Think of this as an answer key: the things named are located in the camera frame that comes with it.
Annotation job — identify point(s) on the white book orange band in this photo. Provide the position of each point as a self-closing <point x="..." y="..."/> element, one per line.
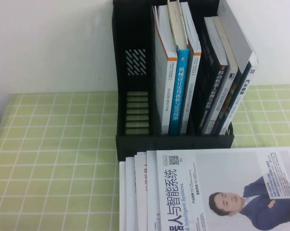
<point x="192" y="79"/>
<point x="170" y="96"/>

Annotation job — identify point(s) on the blue spine hardcover book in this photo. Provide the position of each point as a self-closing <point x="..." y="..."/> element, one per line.
<point x="177" y="96"/>

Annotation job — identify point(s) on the white book red title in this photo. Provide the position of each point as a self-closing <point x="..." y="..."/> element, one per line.
<point x="140" y="192"/>

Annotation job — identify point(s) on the black cover robotics book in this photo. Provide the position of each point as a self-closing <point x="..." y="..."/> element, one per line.
<point x="218" y="91"/>

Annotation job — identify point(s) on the black plastic book holder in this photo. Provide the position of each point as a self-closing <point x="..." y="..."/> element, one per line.
<point x="133" y="36"/>

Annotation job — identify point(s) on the grey spine colourful book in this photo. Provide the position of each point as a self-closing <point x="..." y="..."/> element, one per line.
<point x="228" y="96"/>

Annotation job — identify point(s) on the tall thin white book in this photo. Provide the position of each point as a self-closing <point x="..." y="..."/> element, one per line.
<point x="234" y="29"/>

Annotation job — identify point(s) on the green checked tablecloth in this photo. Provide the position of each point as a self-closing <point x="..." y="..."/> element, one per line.
<point x="51" y="156"/>

